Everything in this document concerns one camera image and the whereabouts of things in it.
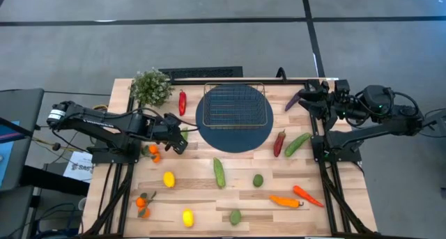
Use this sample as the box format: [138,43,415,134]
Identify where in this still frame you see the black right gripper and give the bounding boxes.
[298,87,360,132]

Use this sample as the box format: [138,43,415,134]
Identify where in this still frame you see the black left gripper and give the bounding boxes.
[144,112,190,155]

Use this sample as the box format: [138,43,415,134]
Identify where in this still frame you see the bright red pepper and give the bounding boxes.
[178,89,187,117]

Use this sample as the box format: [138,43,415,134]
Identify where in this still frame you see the tangerine sprig with leaves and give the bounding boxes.
[134,190,157,219]
[141,144,162,164]

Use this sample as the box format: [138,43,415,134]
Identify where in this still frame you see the dark green cucumber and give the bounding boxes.
[284,132,313,158]

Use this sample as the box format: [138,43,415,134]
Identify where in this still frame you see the yellow lemon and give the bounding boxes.
[162,171,176,189]
[182,208,195,229]

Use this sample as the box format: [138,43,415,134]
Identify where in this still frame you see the dark red pepper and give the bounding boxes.
[272,129,287,158]

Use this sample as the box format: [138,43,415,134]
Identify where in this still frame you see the slim orange-red pepper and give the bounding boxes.
[292,185,325,208]

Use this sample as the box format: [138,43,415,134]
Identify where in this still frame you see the orange carrot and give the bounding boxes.
[268,194,305,209]

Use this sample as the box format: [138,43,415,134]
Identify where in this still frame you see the black table clamp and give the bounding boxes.
[275,66,289,83]

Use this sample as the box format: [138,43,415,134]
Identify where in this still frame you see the small potted green plant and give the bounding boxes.
[129,68,175,108]

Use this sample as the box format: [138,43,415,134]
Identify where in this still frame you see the black floor vent grille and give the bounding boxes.
[158,65,244,80]

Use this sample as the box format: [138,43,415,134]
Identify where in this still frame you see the white printed paper sheet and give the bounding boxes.
[62,151,94,183]

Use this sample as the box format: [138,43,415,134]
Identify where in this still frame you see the blue sheet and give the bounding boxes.
[0,120,21,188]

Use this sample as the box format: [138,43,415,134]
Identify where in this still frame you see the gold wire basket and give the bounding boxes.
[201,82,268,130]

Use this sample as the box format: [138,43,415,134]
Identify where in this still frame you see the yellow cable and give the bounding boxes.
[31,136,76,153]

